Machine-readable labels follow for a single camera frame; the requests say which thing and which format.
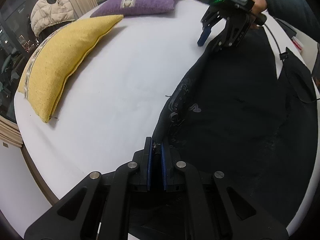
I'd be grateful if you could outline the yellow cushion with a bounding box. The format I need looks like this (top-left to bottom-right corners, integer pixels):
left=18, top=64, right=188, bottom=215
left=17, top=15, right=124, bottom=123

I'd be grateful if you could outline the white bed mattress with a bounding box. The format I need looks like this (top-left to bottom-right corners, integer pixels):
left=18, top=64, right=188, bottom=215
left=15, top=0, right=319, bottom=239

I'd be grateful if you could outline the purple cushion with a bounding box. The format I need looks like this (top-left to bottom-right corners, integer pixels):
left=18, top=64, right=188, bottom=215
left=90, top=0, right=176, bottom=18

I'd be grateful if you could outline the dark window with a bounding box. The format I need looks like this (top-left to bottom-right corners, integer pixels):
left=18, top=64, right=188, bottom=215
left=1, top=0, right=40, bottom=123

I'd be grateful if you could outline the beige puffer jacket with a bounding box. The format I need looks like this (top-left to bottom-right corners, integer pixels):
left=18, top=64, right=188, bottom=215
left=30, top=0, right=75, bottom=38

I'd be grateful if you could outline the black jeans pant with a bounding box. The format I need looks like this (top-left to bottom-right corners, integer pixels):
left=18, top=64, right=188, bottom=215
left=152, top=28, right=319, bottom=239

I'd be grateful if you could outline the right forearm dark sleeve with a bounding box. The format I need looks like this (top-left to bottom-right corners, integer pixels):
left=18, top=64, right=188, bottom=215
left=266, top=0, right=319, bottom=42

